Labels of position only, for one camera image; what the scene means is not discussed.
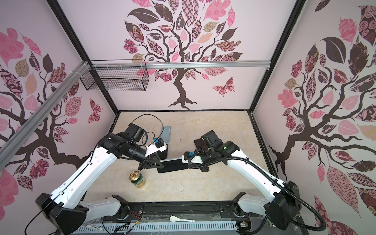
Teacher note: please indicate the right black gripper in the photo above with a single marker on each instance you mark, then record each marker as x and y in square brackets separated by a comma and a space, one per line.
[205, 168]

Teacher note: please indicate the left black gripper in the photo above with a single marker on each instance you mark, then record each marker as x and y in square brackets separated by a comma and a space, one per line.
[147, 163]

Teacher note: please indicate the black smartphone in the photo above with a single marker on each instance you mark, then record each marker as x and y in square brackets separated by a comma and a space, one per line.
[162, 154]

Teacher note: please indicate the phone with white case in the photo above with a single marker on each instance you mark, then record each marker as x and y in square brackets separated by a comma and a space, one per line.
[171, 165]

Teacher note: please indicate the light blue phone case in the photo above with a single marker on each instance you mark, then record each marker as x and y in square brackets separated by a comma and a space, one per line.
[166, 134]

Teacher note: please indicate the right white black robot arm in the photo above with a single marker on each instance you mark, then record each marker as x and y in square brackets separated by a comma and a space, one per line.
[278, 202]

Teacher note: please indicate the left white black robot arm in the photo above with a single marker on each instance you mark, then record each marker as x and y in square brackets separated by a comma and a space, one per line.
[64, 207]

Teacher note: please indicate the phone with pink case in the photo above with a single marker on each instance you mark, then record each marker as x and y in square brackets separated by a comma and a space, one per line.
[199, 143]

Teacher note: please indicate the green gold drink can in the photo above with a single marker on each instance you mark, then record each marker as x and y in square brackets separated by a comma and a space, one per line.
[137, 179]

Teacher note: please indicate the white plastic spoon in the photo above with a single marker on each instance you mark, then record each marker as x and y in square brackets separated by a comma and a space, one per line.
[177, 219]

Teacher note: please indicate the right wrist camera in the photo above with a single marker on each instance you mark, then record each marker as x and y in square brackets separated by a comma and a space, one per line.
[189, 156]

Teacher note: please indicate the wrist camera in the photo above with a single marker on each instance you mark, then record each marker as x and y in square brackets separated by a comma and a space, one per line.
[158, 145]
[189, 156]

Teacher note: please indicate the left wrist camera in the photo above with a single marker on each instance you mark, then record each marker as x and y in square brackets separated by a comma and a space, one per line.
[158, 145]

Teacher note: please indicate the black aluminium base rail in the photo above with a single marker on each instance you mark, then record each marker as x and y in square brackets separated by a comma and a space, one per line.
[138, 210]

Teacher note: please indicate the white slotted cable duct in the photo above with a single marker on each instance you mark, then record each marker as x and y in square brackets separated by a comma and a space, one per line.
[156, 227]

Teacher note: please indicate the black wire basket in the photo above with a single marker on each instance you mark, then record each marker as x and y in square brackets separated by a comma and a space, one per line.
[117, 75]

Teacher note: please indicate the back aluminium wall rail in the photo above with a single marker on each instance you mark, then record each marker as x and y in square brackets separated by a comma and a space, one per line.
[182, 65]

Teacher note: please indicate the aluminium wall rail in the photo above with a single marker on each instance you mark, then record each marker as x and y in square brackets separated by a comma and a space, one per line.
[11, 147]
[182, 65]

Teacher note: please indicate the left aluminium wall rail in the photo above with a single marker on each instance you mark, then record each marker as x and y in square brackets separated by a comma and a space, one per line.
[11, 147]

